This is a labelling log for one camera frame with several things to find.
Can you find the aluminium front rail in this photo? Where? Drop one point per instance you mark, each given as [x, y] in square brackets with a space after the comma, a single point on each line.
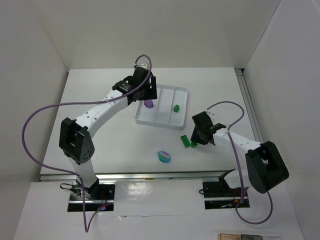
[137, 176]

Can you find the purple rounded lego piece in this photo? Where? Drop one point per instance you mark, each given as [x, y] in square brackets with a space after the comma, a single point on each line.
[149, 104]

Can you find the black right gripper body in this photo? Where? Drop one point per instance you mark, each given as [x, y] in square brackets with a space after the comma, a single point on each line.
[200, 135]

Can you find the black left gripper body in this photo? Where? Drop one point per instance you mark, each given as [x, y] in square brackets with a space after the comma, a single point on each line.
[149, 92]

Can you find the grey box at edge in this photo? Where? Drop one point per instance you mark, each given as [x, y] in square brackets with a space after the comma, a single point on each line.
[251, 237]

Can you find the aluminium side rail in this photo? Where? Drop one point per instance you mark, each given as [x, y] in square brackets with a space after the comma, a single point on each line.
[250, 105]

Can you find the brown box at edge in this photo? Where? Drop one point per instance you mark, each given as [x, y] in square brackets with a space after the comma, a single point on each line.
[227, 236]

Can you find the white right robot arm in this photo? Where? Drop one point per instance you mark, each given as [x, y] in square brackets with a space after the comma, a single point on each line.
[240, 178]

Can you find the green square lego brick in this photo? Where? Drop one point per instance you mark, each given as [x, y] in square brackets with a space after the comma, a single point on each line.
[176, 108]

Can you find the white three-compartment tray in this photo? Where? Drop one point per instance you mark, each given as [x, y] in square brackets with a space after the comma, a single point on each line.
[162, 114]

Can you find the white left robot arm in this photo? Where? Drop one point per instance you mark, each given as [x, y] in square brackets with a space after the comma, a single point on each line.
[76, 135]

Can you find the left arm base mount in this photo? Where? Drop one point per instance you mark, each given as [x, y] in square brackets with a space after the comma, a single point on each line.
[102, 198]

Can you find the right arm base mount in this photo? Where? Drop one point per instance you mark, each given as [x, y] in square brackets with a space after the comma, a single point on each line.
[219, 196]

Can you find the green long lego brick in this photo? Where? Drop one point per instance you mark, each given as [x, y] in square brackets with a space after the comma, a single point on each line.
[185, 141]

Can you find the green sloped lego brick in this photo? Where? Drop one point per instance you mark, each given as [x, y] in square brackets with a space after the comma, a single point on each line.
[193, 144]

